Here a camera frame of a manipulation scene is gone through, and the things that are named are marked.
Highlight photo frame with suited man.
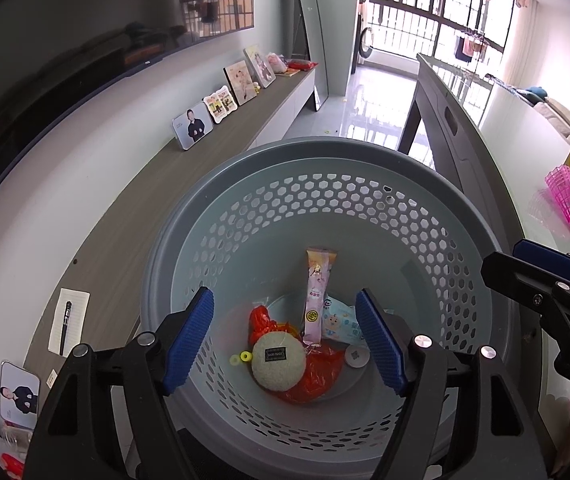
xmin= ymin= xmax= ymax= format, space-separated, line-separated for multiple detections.
xmin=172 ymin=101 xmax=214 ymax=151

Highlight rounded photo frame with man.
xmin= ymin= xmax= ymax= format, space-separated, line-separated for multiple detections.
xmin=0 ymin=361 xmax=40 ymax=428

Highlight pink snack packet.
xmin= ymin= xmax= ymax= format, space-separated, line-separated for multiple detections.
xmin=302 ymin=247 xmax=340 ymax=348

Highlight white notepad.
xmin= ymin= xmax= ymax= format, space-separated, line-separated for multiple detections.
xmin=49 ymin=287 xmax=90 ymax=357

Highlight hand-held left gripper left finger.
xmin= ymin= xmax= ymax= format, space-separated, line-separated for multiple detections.
xmin=24 ymin=286 xmax=216 ymax=480

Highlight white round plastic lid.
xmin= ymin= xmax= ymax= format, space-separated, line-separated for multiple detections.
xmin=344 ymin=345 xmax=370 ymax=368

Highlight grey perforated plastic basket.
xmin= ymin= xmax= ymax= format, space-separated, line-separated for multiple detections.
xmin=140 ymin=136 xmax=546 ymax=480

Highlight white blue wet wipes packet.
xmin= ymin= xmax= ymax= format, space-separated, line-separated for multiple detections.
xmin=321 ymin=296 xmax=366 ymax=345

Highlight wavy edged photo frame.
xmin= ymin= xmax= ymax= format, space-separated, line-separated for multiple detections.
xmin=202 ymin=86 xmax=240 ymax=124

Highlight white washing machine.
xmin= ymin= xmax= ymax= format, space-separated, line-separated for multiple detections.
xmin=352 ymin=0 xmax=373 ymax=66

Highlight pale portrait photo frame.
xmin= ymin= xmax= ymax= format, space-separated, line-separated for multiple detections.
xmin=243 ymin=43 xmax=276 ymax=88

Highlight clothes on drying rack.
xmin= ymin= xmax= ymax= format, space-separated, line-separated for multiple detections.
xmin=452 ymin=30 xmax=506 ymax=63

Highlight wooden top television cabinet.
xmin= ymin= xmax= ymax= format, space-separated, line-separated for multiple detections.
xmin=22 ymin=65 xmax=318 ymax=441

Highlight dark table base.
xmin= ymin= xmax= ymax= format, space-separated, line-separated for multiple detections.
xmin=398 ymin=52 xmax=523 ymax=258

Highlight black pen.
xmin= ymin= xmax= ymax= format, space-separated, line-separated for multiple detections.
xmin=60 ymin=301 xmax=73 ymax=356

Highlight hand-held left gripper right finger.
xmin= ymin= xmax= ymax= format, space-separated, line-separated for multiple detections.
xmin=355 ymin=287 xmax=550 ymax=480

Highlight black wall television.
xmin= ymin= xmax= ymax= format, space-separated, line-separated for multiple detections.
xmin=0 ymin=0 xmax=256 ymax=231

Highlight black framed standing mirror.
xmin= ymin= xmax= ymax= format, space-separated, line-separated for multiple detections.
xmin=285 ymin=0 xmax=328 ymax=111

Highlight beige round fuzzy pouch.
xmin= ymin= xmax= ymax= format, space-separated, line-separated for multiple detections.
xmin=250 ymin=332 xmax=308 ymax=392

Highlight black window grille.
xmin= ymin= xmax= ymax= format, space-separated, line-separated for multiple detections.
xmin=360 ymin=0 xmax=513 ymax=61

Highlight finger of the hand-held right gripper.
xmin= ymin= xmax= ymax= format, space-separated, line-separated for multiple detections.
xmin=481 ymin=251 xmax=570 ymax=333
xmin=512 ymin=240 xmax=570 ymax=288

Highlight child photo frame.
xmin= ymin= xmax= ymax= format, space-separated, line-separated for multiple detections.
xmin=223 ymin=60 xmax=259 ymax=106

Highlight pink plastic shuttlecock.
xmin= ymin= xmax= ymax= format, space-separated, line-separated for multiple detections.
xmin=545 ymin=164 xmax=570 ymax=231

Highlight red plastic bag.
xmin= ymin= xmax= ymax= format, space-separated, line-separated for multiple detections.
xmin=248 ymin=305 xmax=346 ymax=405

